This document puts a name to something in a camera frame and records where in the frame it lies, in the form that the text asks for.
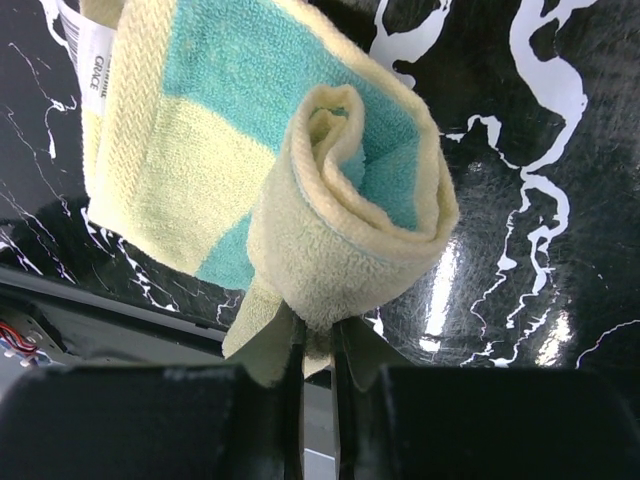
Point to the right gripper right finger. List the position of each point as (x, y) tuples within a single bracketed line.
[(397, 420)]

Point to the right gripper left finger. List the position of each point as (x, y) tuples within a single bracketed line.
[(238, 419)]

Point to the teal and yellow towel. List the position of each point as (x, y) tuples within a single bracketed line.
[(252, 145)]

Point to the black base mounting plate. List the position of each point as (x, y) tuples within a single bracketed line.
[(76, 326)]

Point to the black marble pattern mat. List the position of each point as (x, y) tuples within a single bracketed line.
[(538, 106)]

